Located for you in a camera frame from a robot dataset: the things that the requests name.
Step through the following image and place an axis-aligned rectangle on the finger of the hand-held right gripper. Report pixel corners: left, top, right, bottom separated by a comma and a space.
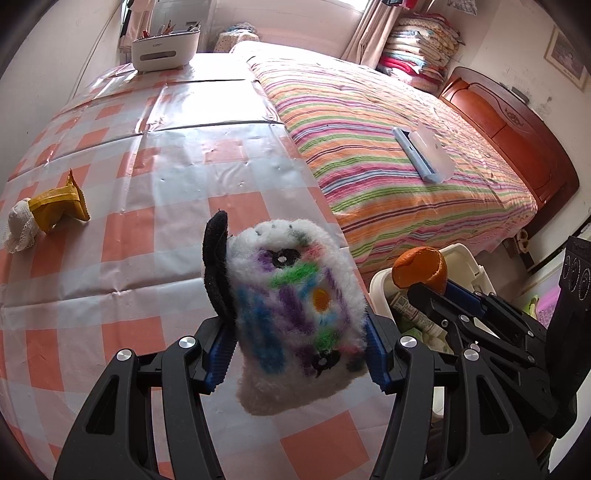
444, 279, 528, 334
406, 281, 468, 352

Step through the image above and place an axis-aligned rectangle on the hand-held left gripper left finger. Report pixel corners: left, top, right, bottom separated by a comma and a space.
53, 316, 239, 480

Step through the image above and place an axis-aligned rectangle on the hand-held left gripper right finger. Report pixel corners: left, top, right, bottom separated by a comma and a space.
362, 309, 548, 480

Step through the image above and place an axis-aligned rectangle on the orange plush ball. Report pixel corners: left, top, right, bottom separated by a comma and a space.
392, 247, 448, 294

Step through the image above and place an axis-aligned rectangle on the white plastic bin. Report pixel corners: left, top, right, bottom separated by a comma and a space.
368, 243, 498, 421

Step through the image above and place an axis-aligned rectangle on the fluffy multicoloured plush toy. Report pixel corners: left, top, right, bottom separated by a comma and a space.
203, 210, 370, 416

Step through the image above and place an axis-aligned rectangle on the purple plastic basket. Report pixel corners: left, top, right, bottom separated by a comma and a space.
526, 284, 562, 329

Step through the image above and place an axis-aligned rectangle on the wooden headboard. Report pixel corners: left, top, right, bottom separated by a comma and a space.
438, 67, 581, 239

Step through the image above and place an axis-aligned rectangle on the striped bed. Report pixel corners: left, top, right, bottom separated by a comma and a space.
230, 41, 539, 278

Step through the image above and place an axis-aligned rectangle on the orange checkered tablecloth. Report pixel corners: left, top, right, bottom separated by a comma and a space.
0, 53, 408, 480

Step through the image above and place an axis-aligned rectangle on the yellow foil packet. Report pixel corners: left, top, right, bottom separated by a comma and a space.
28, 168, 91, 232

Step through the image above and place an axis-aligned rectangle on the white lace cloth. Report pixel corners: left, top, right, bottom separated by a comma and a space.
2, 198, 45, 254

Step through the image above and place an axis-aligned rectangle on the stack of folded blankets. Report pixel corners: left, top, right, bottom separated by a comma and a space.
376, 11, 465, 96

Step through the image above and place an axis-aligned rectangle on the beige curtain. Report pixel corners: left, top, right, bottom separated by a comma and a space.
342, 0, 408, 68

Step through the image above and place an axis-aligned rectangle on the white desk organizer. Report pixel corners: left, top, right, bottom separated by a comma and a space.
131, 27, 202, 73

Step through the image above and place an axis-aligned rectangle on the dotted cloth bundle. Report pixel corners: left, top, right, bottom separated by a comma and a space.
217, 30, 260, 56

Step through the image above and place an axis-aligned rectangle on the bunch of pens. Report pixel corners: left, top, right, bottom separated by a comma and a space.
141, 18, 202, 38

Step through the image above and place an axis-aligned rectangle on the framed wall picture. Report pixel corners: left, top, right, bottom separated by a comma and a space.
544, 25, 590, 91

